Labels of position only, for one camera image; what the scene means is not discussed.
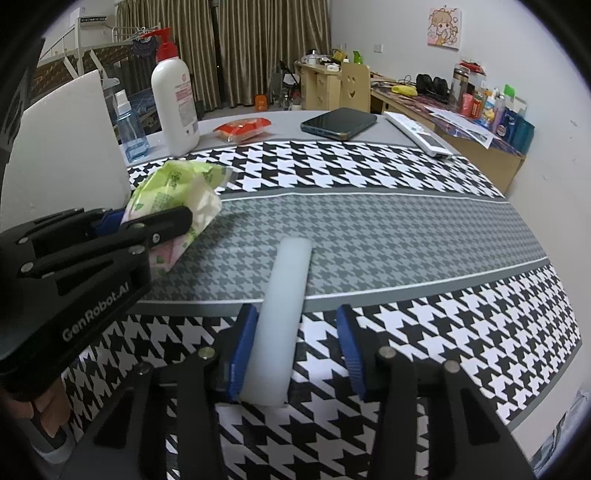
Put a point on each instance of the white foam tube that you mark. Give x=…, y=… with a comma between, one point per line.
x=281, y=323

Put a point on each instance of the cartoon wall poster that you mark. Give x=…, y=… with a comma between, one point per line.
x=444, y=27

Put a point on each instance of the white remote control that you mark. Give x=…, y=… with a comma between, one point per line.
x=420, y=134

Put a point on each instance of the dark smartphone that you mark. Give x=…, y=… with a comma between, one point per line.
x=339, y=122

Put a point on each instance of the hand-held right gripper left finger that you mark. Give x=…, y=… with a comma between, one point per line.
x=242, y=353

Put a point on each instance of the cluster of toiletry bottles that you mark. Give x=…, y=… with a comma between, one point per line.
x=503, y=120

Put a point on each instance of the wooden desk with patterned cover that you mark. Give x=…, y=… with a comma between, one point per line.
x=480, y=157

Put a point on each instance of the wooden chair with smiley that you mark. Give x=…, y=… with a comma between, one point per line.
x=355, y=87

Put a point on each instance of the houndstooth tablecloth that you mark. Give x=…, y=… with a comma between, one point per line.
x=392, y=221

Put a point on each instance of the wooden desk with drawers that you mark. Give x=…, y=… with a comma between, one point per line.
x=318, y=85

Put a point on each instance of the black headphones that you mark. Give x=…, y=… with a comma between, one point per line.
x=431, y=85

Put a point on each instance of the white lotion bottle red pump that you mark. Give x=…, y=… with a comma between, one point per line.
x=173, y=101

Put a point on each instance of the green tissue packet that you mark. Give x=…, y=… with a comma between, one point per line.
x=184, y=194

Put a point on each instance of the white metal bunk bed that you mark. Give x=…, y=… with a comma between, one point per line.
x=120, y=50
x=69, y=64

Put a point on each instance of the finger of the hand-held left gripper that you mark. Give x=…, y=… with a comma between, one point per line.
x=157, y=226
x=55, y=226

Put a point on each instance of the brown curtain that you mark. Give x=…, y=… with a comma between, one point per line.
x=272, y=37
x=175, y=50

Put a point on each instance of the white printed papers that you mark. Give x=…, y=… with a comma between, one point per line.
x=461, y=124

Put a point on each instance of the dark hanging clothes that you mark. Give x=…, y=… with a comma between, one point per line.
x=143, y=47

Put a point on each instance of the white air conditioner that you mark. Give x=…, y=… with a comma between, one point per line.
x=94, y=18

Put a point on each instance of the blue spray bottle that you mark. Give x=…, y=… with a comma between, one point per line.
x=134, y=134

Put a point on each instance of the orange box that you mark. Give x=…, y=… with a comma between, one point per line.
x=262, y=102

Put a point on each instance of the person's left hand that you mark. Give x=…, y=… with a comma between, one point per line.
x=46, y=413

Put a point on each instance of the white foam box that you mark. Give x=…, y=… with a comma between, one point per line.
x=60, y=152

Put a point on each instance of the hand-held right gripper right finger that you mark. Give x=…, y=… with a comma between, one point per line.
x=352, y=353

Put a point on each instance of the black folded trolley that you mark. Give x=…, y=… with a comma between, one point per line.
x=284, y=85

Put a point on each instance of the red snack packet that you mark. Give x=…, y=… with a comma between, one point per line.
x=242, y=129

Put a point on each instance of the blue bedding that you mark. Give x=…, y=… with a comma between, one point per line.
x=141, y=101

